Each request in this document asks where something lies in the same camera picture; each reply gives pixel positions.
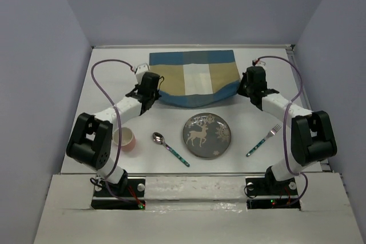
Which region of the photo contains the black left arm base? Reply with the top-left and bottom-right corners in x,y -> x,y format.
89,177 -> 146,210

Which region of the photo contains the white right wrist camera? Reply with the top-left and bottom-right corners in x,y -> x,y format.
252,59 -> 266,70

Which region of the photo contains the pink mug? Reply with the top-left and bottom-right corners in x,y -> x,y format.
112,127 -> 136,153

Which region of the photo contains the spoon with teal handle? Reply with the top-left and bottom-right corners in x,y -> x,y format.
152,132 -> 190,167

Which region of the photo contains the fork with teal handle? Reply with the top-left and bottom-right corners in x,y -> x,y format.
245,124 -> 281,157

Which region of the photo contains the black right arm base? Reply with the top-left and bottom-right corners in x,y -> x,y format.
244,177 -> 301,210

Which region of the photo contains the grey reindeer plate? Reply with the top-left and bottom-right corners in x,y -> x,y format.
182,113 -> 232,160

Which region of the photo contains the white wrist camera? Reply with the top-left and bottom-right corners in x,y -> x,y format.
252,59 -> 266,70
134,63 -> 149,84

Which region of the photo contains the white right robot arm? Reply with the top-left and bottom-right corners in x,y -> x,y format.
237,66 -> 337,197

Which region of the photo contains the blue and tan cloth placemat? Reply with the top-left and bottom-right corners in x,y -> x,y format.
149,50 -> 240,108

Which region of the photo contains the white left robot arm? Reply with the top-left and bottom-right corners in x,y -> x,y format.
66,71 -> 162,196

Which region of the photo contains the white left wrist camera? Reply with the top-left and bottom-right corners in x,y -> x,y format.
134,63 -> 149,84

